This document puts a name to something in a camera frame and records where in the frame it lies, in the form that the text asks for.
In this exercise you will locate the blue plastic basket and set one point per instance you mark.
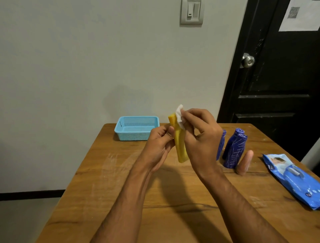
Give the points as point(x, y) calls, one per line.
point(135, 125)

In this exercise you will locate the black baseboard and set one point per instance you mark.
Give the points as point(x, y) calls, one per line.
point(30, 195)

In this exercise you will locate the silver door knob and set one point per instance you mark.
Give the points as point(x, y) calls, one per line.
point(248, 60)

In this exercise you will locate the white paper sheet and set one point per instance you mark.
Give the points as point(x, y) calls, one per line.
point(305, 22)

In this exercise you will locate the small blue patterned bottle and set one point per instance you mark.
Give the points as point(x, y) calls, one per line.
point(221, 145)

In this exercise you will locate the person's right forearm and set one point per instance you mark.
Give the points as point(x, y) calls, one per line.
point(242, 212)

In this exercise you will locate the person's left forearm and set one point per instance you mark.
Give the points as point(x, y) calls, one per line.
point(125, 210)

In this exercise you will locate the person's left hand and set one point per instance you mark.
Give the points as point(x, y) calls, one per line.
point(156, 150)

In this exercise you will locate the yellow capped bottle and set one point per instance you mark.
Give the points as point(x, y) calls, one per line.
point(181, 150)

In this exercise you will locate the person's right hand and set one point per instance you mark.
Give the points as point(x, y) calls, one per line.
point(203, 142)

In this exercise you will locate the peach pink bottle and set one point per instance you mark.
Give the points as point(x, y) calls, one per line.
point(245, 162)

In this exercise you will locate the white wipe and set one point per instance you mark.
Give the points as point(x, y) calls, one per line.
point(178, 114)

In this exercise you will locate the wooden table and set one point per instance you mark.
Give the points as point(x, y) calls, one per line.
point(100, 195)

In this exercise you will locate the blue wet wipes pack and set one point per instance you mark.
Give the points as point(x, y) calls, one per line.
point(295, 180)

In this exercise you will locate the black panel door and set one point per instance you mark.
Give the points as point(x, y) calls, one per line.
point(275, 75)

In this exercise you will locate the grey wall light switch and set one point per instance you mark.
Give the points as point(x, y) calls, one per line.
point(191, 12)

